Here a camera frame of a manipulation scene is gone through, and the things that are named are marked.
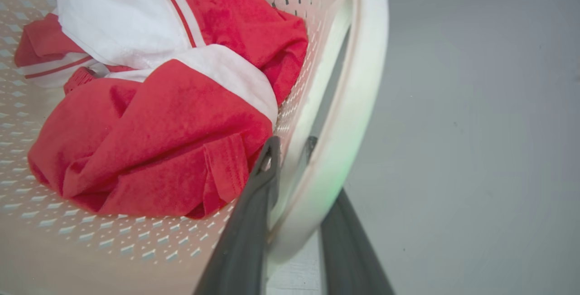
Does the white perforated plastic laundry basket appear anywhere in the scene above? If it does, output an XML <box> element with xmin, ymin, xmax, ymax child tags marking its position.
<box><xmin>0</xmin><ymin>0</ymin><xmax>390</xmax><ymax>295</ymax></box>

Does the red and white garment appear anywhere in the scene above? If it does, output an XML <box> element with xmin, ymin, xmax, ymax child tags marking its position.
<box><xmin>14</xmin><ymin>0</ymin><xmax>309</xmax><ymax>220</ymax></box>

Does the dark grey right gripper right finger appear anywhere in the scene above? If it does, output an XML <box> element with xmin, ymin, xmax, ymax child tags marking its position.
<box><xmin>303</xmin><ymin>136</ymin><xmax>396</xmax><ymax>295</ymax></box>

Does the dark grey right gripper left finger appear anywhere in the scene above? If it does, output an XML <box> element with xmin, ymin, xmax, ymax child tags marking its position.
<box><xmin>193</xmin><ymin>136</ymin><xmax>281</xmax><ymax>295</ymax></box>

